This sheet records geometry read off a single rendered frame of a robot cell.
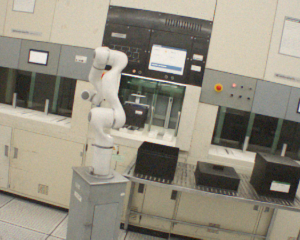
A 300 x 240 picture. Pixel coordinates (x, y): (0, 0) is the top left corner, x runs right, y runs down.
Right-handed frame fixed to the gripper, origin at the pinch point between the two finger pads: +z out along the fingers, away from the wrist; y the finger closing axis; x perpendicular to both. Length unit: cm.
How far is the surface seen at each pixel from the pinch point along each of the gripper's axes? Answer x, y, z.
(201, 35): 62, 75, 7
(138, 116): -15.9, 33.2, 26.5
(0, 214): -120, -69, -24
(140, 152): -29, 49, -46
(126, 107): -10.5, 20.6, 26.5
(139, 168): -40, 50, -46
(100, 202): -58, 33, -75
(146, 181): -45, 57, -55
